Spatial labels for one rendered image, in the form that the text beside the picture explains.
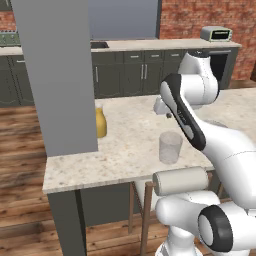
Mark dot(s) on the dark grey island base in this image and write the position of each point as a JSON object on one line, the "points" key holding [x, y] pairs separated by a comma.
{"points": [[68, 223]]}

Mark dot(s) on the yellow bottle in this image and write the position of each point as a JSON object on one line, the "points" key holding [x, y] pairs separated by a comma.
{"points": [[100, 125]]}

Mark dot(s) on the silver toaster oven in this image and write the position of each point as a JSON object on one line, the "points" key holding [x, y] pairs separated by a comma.
{"points": [[216, 34]]}

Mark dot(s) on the dark sink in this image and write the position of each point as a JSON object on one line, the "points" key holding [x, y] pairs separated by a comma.
{"points": [[99, 44]]}

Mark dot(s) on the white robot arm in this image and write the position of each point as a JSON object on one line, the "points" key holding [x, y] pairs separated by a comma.
{"points": [[230, 156]]}

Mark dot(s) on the dark grey cupboard run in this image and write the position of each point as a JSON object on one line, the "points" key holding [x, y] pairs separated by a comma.
{"points": [[133, 73]]}

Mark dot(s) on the wooden stool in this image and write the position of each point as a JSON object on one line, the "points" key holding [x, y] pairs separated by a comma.
{"points": [[146, 213]]}

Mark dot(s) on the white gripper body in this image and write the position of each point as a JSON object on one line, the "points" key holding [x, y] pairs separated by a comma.
{"points": [[160, 105]]}

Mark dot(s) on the grey tall cabinet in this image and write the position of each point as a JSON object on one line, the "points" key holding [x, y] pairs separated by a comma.
{"points": [[56, 76]]}

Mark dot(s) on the clear glass cup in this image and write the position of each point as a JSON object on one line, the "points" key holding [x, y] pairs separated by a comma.
{"points": [[170, 148]]}

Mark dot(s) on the black dishwasher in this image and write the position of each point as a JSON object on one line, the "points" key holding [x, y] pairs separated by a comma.
{"points": [[222, 68]]}

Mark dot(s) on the green stove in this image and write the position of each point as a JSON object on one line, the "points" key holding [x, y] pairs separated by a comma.
{"points": [[8, 38]]}

